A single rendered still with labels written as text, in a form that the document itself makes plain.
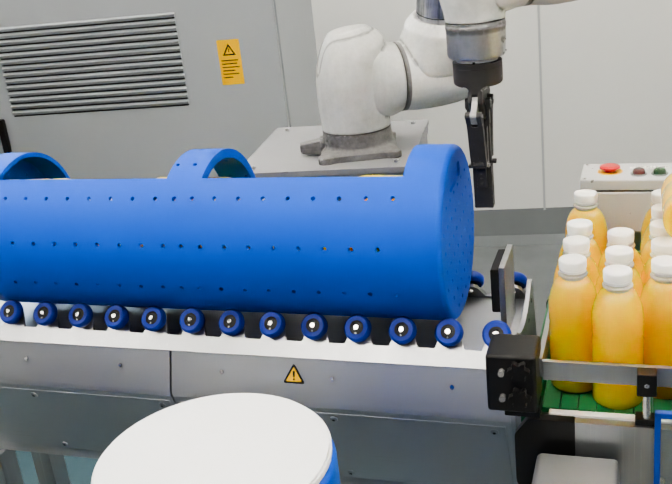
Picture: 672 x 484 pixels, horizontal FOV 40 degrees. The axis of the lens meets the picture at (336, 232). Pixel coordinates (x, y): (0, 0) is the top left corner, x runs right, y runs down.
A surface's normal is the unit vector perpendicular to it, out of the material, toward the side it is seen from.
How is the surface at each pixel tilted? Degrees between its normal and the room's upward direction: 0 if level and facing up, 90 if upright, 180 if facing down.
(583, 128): 90
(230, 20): 90
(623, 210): 90
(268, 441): 0
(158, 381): 70
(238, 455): 0
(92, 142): 90
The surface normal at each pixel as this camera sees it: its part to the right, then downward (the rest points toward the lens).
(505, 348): -0.11, -0.93
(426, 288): -0.27, 0.58
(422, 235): -0.33, 0.06
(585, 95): -0.18, 0.36
